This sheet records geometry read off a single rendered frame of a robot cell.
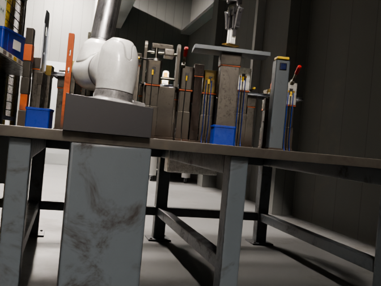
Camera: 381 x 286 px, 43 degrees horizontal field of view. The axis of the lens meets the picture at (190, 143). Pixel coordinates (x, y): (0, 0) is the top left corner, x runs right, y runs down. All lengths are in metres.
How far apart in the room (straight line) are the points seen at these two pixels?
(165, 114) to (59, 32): 8.51
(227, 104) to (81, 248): 0.99
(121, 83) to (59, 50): 8.87
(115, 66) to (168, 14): 9.28
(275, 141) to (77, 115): 1.04
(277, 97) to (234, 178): 0.59
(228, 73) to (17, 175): 1.09
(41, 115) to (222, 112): 0.84
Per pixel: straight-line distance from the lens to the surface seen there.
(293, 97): 2.58
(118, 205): 1.82
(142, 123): 1.78
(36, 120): 2.23
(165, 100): 2.41
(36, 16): 10.88
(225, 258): 2.02
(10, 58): 2.37
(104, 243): 1.85
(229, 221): 1.99
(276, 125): 2.39
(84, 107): 1.77
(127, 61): 1.92
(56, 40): 10.77
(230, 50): 2.34
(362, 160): 2.19
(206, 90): 2.49
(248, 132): 2.67
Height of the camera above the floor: 0.69
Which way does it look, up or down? level
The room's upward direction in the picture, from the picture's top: 5 degrees clockwise
